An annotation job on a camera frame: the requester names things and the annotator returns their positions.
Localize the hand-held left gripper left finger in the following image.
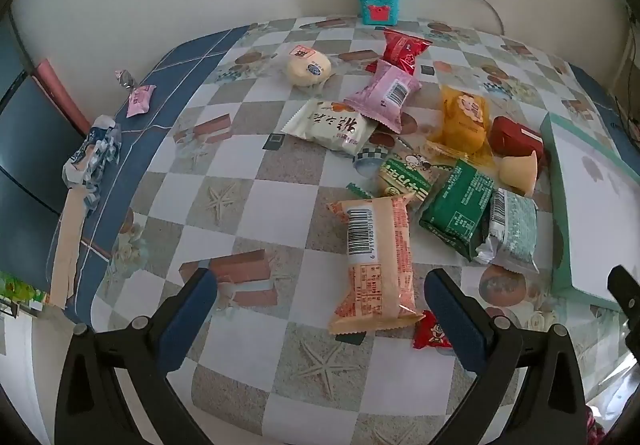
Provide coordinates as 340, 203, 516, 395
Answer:
55, 267, 218, 445

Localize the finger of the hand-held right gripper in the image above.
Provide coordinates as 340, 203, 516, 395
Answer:
607, 265, 640, 322

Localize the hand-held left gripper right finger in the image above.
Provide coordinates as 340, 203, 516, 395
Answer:
424, 267, 586, 445

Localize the small red candy packet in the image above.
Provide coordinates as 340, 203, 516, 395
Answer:
412, 310, 453, 351

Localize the green rimmed cardboard box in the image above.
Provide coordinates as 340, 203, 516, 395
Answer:
540, 112, 640, 313

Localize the orange long snack packet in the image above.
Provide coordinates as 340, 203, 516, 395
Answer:
327, 192, 426, 336

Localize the white green snack packet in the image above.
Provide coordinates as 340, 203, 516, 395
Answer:
475, 188, 540, 274

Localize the dark green snack packet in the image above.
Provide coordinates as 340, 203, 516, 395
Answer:
419, 159, 496, 261

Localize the yellow jelly cup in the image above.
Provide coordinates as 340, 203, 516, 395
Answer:
500, 150, 542, 198

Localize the yellow snack packet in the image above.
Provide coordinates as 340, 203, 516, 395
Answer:
425, 86, 493, 161

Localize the cardboard strip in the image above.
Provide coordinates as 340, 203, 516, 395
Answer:
50, 188, 83, 311

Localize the green cartoon snack packet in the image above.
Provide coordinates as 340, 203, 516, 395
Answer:
375, 152, 451, 206

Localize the green packaging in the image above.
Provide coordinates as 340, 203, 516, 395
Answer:
0, 270, 51, 318

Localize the dark red snack box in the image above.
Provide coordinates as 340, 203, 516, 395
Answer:
487, 116, 546, 165

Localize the crumpled blue white wrapper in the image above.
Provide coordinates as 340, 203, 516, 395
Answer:
62, 115, 122, 216

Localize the small pink packet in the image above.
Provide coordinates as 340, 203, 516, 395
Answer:
126, 84, 157, 118

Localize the cream snack packet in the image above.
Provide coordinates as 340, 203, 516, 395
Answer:
281, 98, 378, 157

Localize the pink snack packet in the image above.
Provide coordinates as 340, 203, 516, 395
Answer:
344, 59, 422, 135

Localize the dark grey cabinet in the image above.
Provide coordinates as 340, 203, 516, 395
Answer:
0, 15, 91, 246

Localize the reddish brown pipe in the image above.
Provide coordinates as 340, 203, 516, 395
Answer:
34, 59, 97, 136

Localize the red snack packet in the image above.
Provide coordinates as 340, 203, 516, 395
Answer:
367, 29, 433, 76

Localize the round bun packet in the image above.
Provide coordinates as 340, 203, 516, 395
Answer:
286, 45, 333, 88

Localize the teal tin box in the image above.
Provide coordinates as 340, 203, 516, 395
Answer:
357, 0, 401, 26

